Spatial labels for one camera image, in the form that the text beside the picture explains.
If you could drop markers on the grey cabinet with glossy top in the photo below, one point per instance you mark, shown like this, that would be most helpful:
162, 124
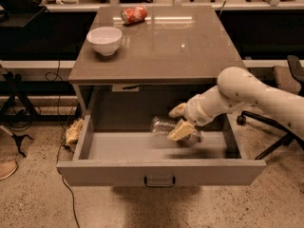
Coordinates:
172, 46

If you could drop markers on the clear plastic water bottle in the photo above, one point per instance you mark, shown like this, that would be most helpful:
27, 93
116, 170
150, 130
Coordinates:
161, 127

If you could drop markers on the crushed orange soda can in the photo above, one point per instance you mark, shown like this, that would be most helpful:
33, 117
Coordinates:
133, 15

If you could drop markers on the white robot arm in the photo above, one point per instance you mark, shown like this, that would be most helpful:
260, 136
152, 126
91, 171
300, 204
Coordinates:
235, 88

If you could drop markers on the black drawer handle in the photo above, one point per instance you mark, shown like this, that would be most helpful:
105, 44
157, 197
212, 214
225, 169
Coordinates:
159, 183

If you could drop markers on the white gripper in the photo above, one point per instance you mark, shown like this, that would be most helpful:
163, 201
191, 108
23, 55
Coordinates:
194, 110

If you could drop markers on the grey open top drawer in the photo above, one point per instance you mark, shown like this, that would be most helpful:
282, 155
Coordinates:
125, 158

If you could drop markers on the black tripod stand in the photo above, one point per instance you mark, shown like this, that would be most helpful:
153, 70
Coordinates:
18, 107

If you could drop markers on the white ceramic bowl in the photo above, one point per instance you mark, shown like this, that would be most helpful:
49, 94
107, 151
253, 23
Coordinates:
105, 40

